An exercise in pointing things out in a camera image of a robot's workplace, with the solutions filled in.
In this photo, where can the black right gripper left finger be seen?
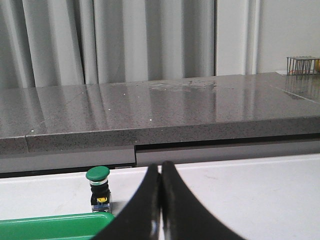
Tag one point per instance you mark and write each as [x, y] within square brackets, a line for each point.
[140, 218]

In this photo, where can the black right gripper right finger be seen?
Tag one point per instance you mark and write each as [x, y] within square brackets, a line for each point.
[184, 217]

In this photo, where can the green mushroom push button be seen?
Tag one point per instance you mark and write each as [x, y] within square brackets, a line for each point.
[99, 185]

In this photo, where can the green plastic tray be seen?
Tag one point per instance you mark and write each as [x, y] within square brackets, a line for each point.
[82, 226]

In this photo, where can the grey stone counter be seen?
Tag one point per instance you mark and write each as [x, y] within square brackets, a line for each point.
[63, 129]

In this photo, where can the grey curtain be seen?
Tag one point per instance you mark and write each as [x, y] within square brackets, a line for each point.
[73, 42]

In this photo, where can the metal wire rack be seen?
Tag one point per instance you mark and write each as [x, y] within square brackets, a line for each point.
[302, 65]

